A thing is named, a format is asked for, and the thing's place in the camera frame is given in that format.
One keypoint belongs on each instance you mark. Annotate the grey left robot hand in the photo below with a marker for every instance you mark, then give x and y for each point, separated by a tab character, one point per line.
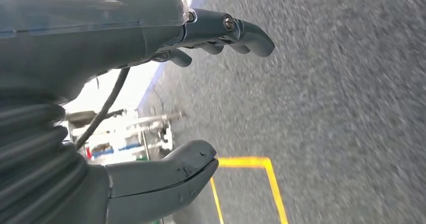
83	32

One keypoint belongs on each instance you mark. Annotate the white metal equipment cart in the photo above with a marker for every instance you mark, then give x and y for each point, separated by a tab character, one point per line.
133	139

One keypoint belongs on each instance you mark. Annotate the yellow floor tape outline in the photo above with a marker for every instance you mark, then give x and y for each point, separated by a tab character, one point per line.
274	189

